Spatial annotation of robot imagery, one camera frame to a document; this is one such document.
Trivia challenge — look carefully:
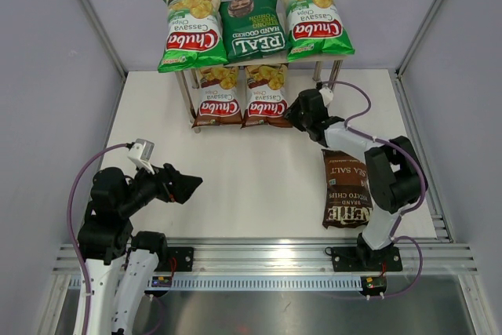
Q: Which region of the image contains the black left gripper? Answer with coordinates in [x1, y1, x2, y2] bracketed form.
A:
[118, 158, 202, 217]

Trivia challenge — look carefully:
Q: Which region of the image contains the brown Chuba barbeque bag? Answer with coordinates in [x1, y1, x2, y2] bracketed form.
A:
[242, 64, 292, 128]
[192, 67, 243, 128]

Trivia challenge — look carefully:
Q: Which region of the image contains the green REAL chips bag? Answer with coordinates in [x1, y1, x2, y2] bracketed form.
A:
[220, 0, 290, 64]

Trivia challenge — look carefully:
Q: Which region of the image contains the green Chuba cassava chips bag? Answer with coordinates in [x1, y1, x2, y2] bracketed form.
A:
[158, 0, 228, 73]

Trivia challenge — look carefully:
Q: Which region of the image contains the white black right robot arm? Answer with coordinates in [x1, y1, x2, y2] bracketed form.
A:
[285, 85, 427, 272]

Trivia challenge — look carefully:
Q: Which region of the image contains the two-tier beige wooden shelf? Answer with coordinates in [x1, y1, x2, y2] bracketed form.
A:
[174, 54, 346, 135]

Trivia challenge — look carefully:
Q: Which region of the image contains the brown Kettle sea salt bag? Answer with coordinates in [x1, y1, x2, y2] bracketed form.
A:
[322, 149, 373, 228]

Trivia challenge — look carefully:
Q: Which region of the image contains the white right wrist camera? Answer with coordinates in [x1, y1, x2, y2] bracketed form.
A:
[316, 82, 333, 108]

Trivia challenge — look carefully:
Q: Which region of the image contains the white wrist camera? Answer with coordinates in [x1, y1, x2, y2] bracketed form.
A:
[316, 82, 333, 108]
[127, 139, 155, 174]

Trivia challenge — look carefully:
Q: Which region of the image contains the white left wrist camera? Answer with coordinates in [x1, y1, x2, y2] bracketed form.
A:
[127, 139, 155, 174]

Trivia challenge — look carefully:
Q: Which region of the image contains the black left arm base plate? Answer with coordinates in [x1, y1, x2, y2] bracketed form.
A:
[155, 246, 195, 272]

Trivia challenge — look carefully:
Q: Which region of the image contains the aluminium mounting rail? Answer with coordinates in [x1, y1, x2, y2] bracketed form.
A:
[50, 213, 479, 277]

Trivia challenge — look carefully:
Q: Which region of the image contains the white slotted cable duct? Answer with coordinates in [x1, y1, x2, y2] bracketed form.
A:
[68, 274, 366, 291]

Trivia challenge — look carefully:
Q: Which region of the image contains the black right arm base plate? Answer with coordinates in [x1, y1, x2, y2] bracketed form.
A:
[324, 245, 403, 272]

